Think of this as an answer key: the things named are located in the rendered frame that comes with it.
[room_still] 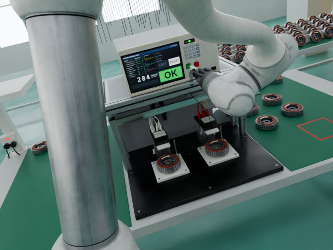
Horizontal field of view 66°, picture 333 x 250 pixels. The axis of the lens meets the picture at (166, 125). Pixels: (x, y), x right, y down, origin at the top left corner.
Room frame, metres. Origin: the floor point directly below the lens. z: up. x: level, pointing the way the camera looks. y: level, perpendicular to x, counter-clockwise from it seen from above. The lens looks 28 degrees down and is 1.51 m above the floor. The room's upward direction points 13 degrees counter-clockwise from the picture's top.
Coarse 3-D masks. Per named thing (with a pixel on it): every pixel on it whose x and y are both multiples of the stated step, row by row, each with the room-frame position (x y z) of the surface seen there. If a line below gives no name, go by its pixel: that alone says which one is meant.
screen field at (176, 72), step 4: (172, 68) 1.11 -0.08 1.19; (176, 68) 1.11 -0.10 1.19; (180, 68) 1.11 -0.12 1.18; (160, 72) 1.10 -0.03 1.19; (164, 72) 1.10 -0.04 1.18; (168, 72) 1.10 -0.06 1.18; (172, 72) 1.11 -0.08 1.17; (176, 72) 1.11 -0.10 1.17; (180, 72) 1.11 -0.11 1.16; (160, 76) 1.10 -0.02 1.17; (164, 76) 1.10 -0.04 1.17; (168, 76) 1.10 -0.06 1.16; (172, 76) 1.10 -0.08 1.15; (176, 76) 1.11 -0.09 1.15; (180, 76) 1.11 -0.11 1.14; (164, 80) 1.10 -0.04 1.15
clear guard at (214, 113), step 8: (192, 96) 1.05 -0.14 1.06; (200, 96) 1.02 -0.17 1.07; (256, 96) 0.91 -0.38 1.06; (200, 104) 0.95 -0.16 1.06; (208, 104) 0.93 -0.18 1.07; (256, 104) 0.89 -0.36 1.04; (264, 104) 0.88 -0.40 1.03; (208, 112) 0.88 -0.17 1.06; (216, 112) 0.88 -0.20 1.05; (256, 112) 0.86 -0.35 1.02; (264, 112) 0.86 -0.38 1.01; (216, 120) 0.85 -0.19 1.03; (224, 120) 0.85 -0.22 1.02; (232, 120) 0.85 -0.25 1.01; (240, 120) 0.85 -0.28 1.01
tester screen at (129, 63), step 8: (160, 48) 1.10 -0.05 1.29; (168, 48) 1.11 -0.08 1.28; (176, 48) 1.11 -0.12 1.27; (128, 56) 1.08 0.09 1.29; (136, 56) 1.09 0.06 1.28; (144, 56) 1.09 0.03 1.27; (152, 56) 1.10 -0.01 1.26; (160, 56) 1.10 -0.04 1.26; (168, 56) 1.11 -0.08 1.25; (176, 56) 1.11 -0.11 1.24; (128, 64) 1.08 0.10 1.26; (136, 64) 1.09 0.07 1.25; (144, 64) 1.09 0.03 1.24; (152, 64) 1.09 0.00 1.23; (176, 64) 1.11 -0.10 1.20; (128, 72) 1.08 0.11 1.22; (136, 72) 1.08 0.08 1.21; (144, 72) 1.09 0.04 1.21; (152, 72) 1.09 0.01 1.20; (136, 80) 1.08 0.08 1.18; (160, 80) 1.10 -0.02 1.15; (168, 80) 1.10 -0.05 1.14; (136, 88) 1.08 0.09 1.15
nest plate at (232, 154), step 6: (198, 150) 1.04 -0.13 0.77; (204, 150) 1.02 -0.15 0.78; (234, 150) 0.97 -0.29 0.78; (204, 156) 0.97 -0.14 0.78; (210, 156) 0.96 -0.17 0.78; (222, 156) 0.94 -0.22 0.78; (228, 156) 0.93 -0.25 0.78; (234, 156) 0.93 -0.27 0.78; (210, 162) 0.92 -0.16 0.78; (216, 162) 0.91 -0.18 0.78
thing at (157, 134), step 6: (162, 126) 1.14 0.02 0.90; (150, 132) 1.12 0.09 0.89; (156, 132) 1.06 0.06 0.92; (162, 132) 1.04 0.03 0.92; (156, 138) 1.00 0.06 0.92; (162, 138) 1.01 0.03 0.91; (168, 138) 1.02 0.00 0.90; (156, 144) 1.00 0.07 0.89; (162, 144) 1.00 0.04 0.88; (168, 144) 0.99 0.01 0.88
